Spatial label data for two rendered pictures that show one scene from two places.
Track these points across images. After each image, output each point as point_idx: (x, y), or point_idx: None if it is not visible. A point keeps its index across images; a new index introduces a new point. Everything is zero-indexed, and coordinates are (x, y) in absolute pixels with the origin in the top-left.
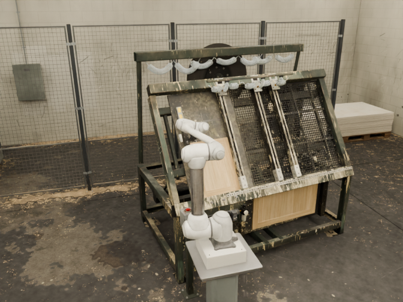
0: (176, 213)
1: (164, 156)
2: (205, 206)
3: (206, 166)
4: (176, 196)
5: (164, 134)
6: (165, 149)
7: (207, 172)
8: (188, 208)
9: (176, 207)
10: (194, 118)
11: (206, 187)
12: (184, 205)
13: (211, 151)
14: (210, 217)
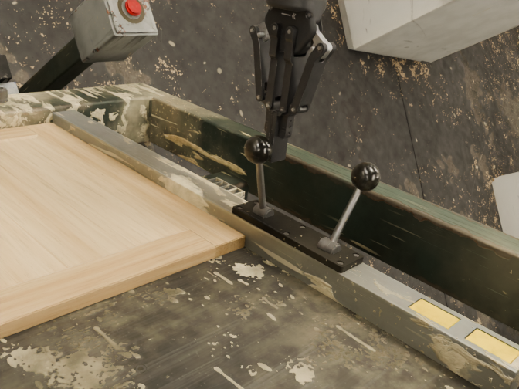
0: (149, 86)
1: (321, 158)
2: (28, 96)
3: (67, 188)
4: (175, 103)
5: (412, 208)
6: (344, 174)
7: (54, 174)
8: (127, 25)
9: (158, 91)
10: (321, 384)
11: (39, 143)
12: (129, 93)
13: None
14: (2, 68)
